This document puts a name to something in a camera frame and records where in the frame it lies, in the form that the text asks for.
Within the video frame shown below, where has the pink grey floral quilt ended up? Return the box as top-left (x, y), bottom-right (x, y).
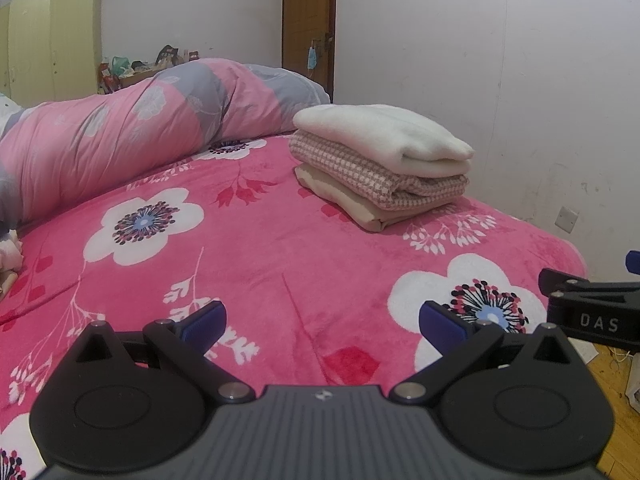
top-left (0, 57), bottom-right (332, 226)

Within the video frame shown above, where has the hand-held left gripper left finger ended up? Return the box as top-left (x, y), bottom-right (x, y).
top-left (75, 301), bottom-right (257, 403)

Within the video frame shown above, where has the pink floral bed blanket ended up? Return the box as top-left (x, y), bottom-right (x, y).
top-left (0, 132), bottom-right (588, 480)

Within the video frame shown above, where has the pink checked folded garment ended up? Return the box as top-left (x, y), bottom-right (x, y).
top-left (290, 130), bottom-right (471, 211)

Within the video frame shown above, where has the beige folded garment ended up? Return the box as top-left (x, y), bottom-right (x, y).
top-left (294, 162), bottom-right (451, 233)

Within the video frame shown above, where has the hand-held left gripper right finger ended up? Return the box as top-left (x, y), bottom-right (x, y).
top-left (389, 301), bottom-right (573, 403)

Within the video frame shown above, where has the pale pink white garment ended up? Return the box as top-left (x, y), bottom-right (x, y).
top-left (0, 230), bottom-right (23, 301)

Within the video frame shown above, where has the brown wooden door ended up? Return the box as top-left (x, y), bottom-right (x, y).
top-left (281, 0), bottom-right (337, 103)

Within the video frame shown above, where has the white wall socket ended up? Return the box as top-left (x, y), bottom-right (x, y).
top-left (556, 205), bottom-right (580, 233)

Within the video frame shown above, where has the white fluffy sweater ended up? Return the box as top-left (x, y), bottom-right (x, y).
top-left (292, 104), bottom-right (475, 178)

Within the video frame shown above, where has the pale yellow wardrobe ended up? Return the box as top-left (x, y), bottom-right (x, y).
top-left (0, 0), bottom-right (103, 108)

